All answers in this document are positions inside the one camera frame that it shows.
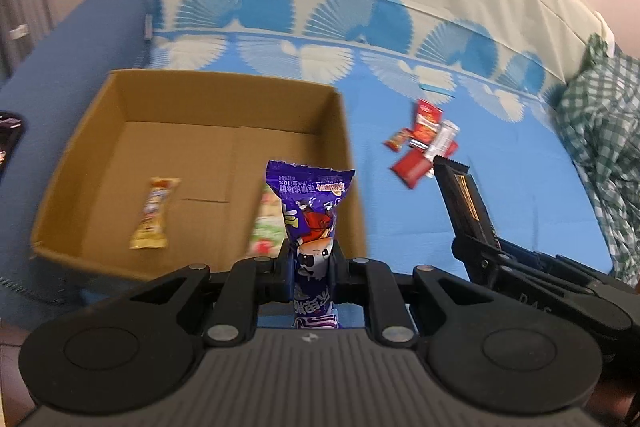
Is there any blue sofa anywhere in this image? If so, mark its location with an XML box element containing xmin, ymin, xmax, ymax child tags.
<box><xmin>1</xmin><ymin>0</ymin><xmax>160</xmax><ymax>331</ymax></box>

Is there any small red candy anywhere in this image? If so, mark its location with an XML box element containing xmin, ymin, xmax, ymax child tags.
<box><xmin>384</xmin><ymin>128</ymin><xmax>412</xmax><ymax>153</ymax></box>

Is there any brown cardboard box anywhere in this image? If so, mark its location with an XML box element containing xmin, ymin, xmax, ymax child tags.
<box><xmin>32</xmin><ymin>69</ymin><xmax>352</xmax><ymax>280</ymax></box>

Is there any yellow candy bar wrapper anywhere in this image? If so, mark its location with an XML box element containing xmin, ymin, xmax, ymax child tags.
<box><xmin>129</xmin><ymin>176</ymin><xmax>180</xmax><ymax>249</ymax></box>

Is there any red chili snack packet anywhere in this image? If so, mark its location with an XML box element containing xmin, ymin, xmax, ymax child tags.
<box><xmin>409</xmin><ymin>100</ymin><xmax>442</xmax><ymax>150</ymax></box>

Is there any red snack bar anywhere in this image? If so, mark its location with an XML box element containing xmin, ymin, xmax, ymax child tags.
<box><xmin>390</xmin><ymin>141</ymin><xmax>458</xmax><ymax>188</ymax></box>

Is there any green checkered cloth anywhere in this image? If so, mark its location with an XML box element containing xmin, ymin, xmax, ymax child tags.
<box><xmin>555</xmin><ymin>34</ymin><xmax>639</xmax><ymax>286</ymax></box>

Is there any silver snack stick packet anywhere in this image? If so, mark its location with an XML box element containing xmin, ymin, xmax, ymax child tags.
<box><xmin>424</xmin><ymin>120</ymin><xmax>459</xmax><ymax>160</ymax></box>

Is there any blue fan-pattern sheet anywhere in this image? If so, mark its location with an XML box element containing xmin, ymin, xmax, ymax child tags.
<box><xmin>151</xmin><ymin>0</ymin><xmax>612</xmax><ymax>274</ymax></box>

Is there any black chocolate bar packet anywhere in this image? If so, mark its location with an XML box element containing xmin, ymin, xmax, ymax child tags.
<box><xmin>454</xmin><ymin>173</ymin><xmax>490</xmax><ymax>227</ymax></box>

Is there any green and red snack packet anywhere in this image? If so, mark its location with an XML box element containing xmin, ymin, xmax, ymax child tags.
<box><xmin>246</xmin><ymin>184</ymin><xmax>286</xmax><ymax>257</ymax></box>

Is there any purple snack packet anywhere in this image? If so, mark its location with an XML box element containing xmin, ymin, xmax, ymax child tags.
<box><xmin>265</xmin><ymin>160</ymin><xmax>355</xmax><ymax>329</ymax></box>

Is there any black smartphone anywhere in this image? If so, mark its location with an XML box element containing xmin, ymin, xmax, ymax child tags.
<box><xmin>0</xmin><ymin>112</ymin><xmax>25</xmax><ymax>176</ymax></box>

